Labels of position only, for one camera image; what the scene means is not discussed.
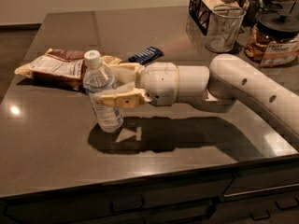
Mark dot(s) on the black wire basket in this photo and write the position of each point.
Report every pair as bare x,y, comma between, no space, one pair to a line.
200,10

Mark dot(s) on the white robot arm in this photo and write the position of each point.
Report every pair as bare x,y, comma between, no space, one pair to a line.
213,88

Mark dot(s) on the dark cabinet drawers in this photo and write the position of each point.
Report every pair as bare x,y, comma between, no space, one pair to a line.
256,193

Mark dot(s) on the dark blue snack bar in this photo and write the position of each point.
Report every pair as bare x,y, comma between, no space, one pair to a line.
146,55

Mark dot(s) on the brown and yellow snack bag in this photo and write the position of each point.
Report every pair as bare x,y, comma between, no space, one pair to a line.
64,68

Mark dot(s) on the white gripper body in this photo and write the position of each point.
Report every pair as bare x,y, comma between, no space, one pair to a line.
160,81

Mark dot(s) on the wire mesh cup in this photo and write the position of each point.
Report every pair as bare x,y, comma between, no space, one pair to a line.
223,28

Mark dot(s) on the clear blue-labelled plastic bottle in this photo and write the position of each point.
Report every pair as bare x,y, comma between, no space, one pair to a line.
99,78

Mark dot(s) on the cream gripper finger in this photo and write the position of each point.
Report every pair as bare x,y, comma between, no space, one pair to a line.
125,96
127,72

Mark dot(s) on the glass snack jar black lid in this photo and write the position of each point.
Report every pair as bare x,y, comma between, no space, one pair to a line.
274,39

